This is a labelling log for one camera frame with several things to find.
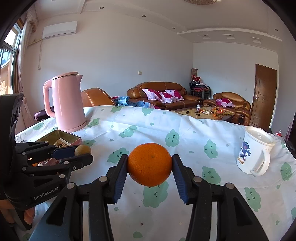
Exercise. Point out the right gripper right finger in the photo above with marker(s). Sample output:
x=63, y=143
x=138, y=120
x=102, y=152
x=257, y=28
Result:
x=235, y=218

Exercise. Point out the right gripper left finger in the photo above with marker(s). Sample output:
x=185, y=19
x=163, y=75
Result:
x=63, y=219

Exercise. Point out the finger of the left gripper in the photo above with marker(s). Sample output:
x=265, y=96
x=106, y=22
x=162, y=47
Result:
x=64, y=152
x=69, y=163

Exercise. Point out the small brown longan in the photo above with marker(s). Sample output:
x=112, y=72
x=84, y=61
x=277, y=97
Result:
x=82, y=150

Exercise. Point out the orange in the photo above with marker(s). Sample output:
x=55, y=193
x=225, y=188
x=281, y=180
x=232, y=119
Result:
x=149, y=164

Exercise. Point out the person's left hand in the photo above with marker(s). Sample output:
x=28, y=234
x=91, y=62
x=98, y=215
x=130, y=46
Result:
x=9, y=214

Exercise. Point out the pink rectangular tin box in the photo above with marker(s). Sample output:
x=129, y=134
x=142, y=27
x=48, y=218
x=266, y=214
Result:
x=51, y=139

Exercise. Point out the pink electric kettle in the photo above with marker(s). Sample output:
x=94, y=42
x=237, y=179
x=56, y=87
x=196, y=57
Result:
x=63, y=101

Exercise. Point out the purple cushioned stool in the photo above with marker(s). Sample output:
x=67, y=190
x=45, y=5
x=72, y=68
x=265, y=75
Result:
x=41, y=115

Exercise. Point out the white mug blue print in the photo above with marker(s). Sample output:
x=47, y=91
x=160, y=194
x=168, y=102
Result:
x=254, y=155

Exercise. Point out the blue clothes on sofa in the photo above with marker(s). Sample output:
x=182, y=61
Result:
x=127, y=101

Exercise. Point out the brown leather long sofa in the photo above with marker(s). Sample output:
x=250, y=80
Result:
x=188, y=102

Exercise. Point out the black television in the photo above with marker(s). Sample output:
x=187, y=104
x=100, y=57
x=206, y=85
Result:
x=291, y=134

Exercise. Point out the brown leather armchair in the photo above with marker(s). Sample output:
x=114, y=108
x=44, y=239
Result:
x=233, y=103

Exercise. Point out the coffee table with clutter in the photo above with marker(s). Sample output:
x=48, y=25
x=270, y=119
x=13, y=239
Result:
x=207, y=112

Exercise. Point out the pink floral cushion on sofa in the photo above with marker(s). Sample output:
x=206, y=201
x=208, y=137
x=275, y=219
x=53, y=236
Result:
x=166, y=96

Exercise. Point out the pink floral cushion on armchair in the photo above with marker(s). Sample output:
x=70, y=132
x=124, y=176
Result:
x=225, y=103

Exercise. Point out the stack of dark chairs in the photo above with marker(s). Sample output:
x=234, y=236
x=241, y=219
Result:
x=198, y=87

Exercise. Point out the pink curtain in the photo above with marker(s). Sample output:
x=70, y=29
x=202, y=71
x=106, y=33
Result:
x=25, y=118

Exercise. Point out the brown wooden door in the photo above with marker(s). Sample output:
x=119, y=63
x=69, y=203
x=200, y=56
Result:
x=264, y=96

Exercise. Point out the round gold ceiling lamp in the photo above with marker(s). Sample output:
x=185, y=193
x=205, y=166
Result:
x=201, y=2

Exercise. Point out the window with wooden frame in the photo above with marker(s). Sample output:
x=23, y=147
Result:
x=9, y=50

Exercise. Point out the white wall air conditioner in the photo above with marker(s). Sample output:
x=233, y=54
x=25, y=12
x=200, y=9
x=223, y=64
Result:
x=61, y=29

